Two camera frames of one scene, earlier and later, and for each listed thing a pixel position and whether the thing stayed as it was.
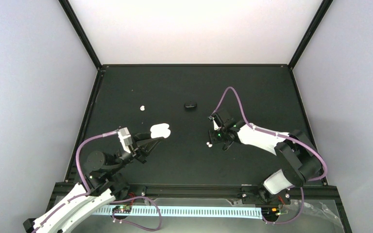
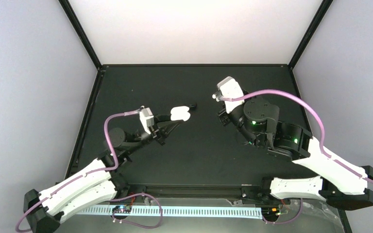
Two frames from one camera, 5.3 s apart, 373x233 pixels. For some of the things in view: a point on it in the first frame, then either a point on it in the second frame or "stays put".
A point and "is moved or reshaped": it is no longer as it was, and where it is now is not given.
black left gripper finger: x=142 y=136 -> x=162 y=117
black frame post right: x=323 y=8 stays put
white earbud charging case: x=160 y=130 is moved or reshaped
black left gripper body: x=135 y=151 -> x=156 y=134
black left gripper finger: x=147 y=146 -> x=165 y=127
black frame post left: x=81 y=32 stays put
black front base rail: x=195 y=191 stays put
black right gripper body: x=218 y=138 -> x=224 y=120
